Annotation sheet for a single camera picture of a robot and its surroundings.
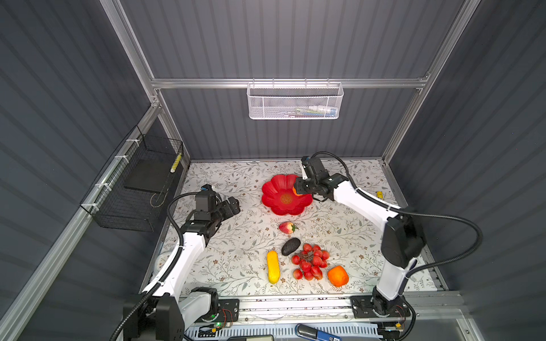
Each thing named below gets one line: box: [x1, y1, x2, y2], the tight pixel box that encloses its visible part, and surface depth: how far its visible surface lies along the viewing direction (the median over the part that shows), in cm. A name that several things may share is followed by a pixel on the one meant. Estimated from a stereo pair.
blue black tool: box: [294, 323, 342, 341], surface depth 67 cm
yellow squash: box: [266, 250, 281, 285], surface depth 82 cm
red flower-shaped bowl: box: [261, 174, 314, 216], surface depth 106 cm
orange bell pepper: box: [327, 265, 350, 288], surface depth 77 cm
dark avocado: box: [281, 237, 301, 256], surface depth 87 cm
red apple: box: [278, 221, 298, 235], surface depth 91 cm
